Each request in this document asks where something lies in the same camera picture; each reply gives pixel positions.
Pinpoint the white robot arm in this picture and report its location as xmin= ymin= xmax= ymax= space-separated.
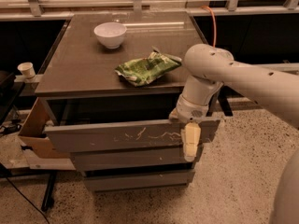
xmin=174 ymin=44 xmax=299 ymax=224

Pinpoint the grey bottom drawer front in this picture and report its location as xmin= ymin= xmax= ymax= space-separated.
xmin=84 ymin=170 xmax=195 ymax=191

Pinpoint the grey drawer cabinet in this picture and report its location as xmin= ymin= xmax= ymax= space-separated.
xmin=35 ymin=10 xmax=225 ymax=194

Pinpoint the green crumpled snack bag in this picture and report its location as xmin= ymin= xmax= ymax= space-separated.
xmin=115 ymin=48 xmax=182 ymax=87

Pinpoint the grey drawer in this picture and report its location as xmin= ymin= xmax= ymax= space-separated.
xmin=43 ymin=116 xmax=221 ymax=154
xmin=84 ymin=170 xmax=195 ymax=191
xmin=71 ymin=146 xmax=201 ymax=171

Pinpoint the black floor cable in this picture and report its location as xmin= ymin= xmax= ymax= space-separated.
xmin=0 ymin=161 xmax=50 ymax=224

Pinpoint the grey top drawer front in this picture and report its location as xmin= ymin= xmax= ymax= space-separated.
xmin=43 ymin=116 xmax=221 ymax=154

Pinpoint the brown cardboard box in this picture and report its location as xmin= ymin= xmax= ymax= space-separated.
xmin=19 ymin=99 xmax=70 ymax=159

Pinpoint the white paper cup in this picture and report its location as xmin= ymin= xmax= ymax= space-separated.
xmin=18 ymin=62 xmax=36 ymax=79

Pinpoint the white ceramic bowl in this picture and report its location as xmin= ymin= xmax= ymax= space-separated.
xmin=93 ymin=22 xmax=127 ymax=49

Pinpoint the black stand leg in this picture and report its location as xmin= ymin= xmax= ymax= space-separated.
xmin=41 ymin=171 xmax=57 ymax=212

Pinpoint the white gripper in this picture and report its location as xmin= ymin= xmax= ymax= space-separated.
xmin=168 ymin=76 xmax=222 ymax=161

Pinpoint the grey middle drawer front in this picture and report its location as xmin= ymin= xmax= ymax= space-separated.
xmin=71 ymin=146 xmax=201 ymax=171

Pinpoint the orange cable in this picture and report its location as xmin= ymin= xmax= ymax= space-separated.
xmin=200 ymin=5 xmax=218 ymax=49

